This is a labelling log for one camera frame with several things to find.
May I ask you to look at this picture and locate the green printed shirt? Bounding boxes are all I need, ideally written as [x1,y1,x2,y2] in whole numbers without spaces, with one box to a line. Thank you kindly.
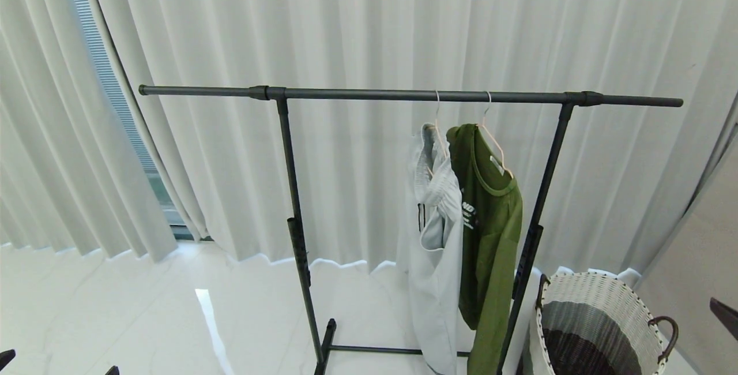
[447,124,524,375]

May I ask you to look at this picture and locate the white curtain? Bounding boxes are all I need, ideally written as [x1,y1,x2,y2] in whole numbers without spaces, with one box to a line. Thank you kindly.
[86,0,738,278]
[0,0,176,263]

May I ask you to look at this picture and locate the white laundry basket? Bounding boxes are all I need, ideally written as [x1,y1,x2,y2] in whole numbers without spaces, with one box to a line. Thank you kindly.
[528,271,680,375]

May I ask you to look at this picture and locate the black clothes rack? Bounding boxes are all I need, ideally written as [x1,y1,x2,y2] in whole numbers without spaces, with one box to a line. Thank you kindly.
[138,85,684,375]

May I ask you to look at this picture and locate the window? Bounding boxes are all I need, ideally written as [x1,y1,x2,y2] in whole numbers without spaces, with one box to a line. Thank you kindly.
[61,0,214,243]

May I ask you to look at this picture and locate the pale grey shorts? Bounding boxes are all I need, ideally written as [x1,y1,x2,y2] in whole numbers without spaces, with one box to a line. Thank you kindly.
[398,123,465,375]

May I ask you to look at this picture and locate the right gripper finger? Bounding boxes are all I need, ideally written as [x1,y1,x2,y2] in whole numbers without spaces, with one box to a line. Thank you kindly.
[710,297,738,341]

